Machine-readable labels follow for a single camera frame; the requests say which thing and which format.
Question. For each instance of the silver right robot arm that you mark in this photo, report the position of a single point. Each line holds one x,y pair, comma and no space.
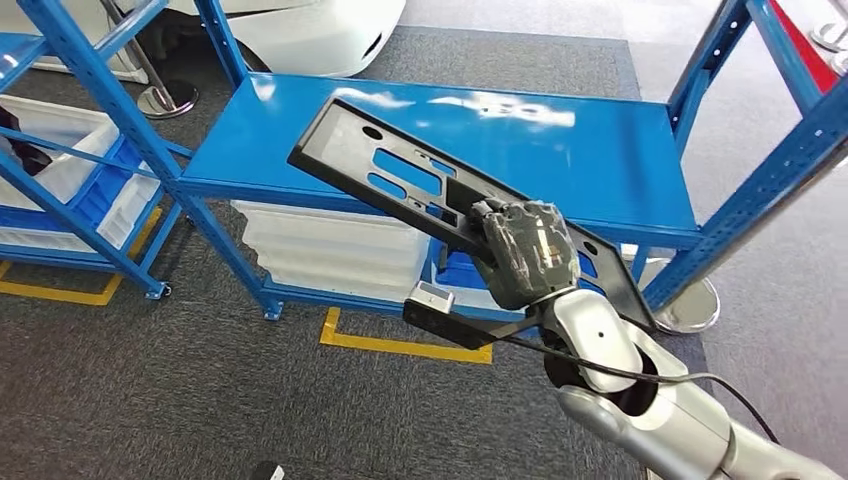
676,424

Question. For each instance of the white car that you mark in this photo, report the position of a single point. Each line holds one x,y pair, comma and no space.
318,33

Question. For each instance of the red barrier belt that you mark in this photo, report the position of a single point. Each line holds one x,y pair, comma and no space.
802,46

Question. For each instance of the black plastic part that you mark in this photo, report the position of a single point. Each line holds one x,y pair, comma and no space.
23,149

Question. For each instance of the white translucent plastic bin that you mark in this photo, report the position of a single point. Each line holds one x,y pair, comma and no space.
331,225
66,132
331,265
430,278
331,290
129,212

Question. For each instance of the blue metal shelf rack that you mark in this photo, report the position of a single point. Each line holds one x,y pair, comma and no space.
563,166
86,227

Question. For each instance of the chrome stanchion post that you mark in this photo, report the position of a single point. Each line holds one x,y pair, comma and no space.
166,99
689,308

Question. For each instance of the black plastic licence plate bracket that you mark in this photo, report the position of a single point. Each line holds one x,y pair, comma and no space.
331,146

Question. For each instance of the pale wrist camera on bracket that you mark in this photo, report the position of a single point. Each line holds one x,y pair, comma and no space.
434,298

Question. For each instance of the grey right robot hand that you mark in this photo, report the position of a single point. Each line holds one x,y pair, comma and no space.
530,255

